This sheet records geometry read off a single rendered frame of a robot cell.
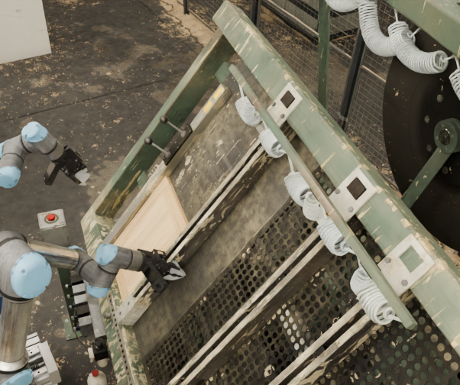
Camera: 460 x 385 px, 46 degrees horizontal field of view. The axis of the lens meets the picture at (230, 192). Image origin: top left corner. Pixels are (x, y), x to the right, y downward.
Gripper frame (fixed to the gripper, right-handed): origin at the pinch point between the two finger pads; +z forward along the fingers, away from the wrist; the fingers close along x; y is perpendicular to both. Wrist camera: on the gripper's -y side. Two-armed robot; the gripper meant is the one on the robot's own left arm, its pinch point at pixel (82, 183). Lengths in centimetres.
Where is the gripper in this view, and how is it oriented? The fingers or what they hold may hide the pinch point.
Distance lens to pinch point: 226.3
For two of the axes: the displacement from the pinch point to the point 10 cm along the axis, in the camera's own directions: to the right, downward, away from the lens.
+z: 3.6, 5.0, 7.9
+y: 7.9, -6.1, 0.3
